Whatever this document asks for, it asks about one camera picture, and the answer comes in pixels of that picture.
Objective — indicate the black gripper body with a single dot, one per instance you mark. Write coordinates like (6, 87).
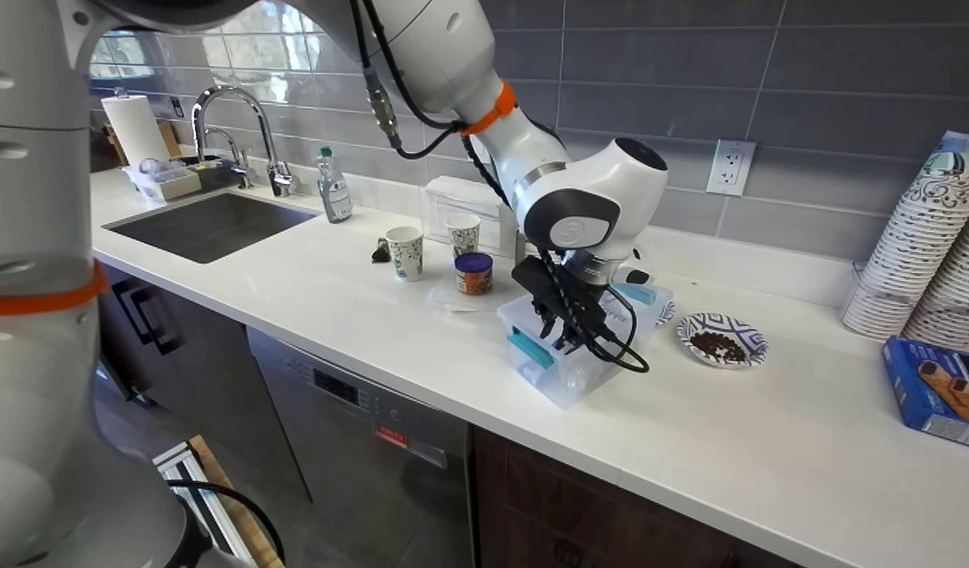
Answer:
(562, 299)

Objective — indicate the small orange blue tub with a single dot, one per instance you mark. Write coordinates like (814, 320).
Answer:
(475, 273)

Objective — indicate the patterned paper cup back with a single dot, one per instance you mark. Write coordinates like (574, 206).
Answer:
(461, 231)

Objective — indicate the patterned paper cup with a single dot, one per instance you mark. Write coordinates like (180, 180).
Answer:
(406, 251)
(461, 231)

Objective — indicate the patterned paper cup front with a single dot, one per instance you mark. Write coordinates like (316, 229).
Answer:
(406, 251)

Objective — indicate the clear water bottle green cap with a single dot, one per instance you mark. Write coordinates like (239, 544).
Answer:
(332, 187)

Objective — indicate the stainless steel dishwasher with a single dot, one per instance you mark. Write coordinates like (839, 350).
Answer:
(387, 473)

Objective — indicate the stainless steel sink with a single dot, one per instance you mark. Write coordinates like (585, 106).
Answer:
(209, 229)

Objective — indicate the blue cookie box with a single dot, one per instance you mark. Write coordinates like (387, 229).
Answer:
(929, 385)

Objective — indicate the white cutting board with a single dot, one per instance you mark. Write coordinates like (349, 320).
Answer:
(138, 127)

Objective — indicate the white wall outlet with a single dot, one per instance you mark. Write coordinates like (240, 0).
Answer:
(730, 169)

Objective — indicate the black cabinet handle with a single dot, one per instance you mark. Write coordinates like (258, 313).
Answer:
(141, 309)

